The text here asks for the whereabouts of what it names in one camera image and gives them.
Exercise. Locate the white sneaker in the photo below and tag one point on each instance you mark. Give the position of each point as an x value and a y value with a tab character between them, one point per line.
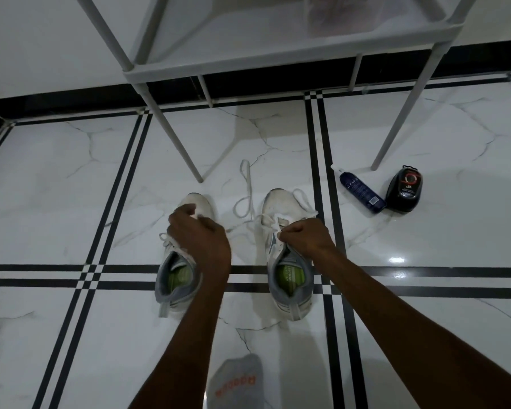
277	200
179	293

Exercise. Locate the person's left forearm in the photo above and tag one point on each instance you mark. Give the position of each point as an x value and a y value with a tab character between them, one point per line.
179	349

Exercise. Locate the grey metal shelf rack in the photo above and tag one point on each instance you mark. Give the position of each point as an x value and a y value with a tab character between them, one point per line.
281	51

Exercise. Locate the black shoe polish container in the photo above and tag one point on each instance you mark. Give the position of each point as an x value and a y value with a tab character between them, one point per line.
404	189

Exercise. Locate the white sock with orange print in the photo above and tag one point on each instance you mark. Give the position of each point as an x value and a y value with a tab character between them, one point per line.
238	385

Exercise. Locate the dark blue spray bottle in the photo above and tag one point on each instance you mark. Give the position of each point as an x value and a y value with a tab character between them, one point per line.
362	191

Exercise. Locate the person's right forearm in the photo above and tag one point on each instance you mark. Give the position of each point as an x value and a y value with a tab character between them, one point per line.
430	336

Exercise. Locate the white shoelace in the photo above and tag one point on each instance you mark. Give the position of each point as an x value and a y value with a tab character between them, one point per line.
249	195
169	244

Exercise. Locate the person's right hand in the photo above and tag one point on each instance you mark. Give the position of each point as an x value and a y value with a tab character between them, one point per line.
308	238

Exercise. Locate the person's left hand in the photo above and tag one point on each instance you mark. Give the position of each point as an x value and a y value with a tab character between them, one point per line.
202	242

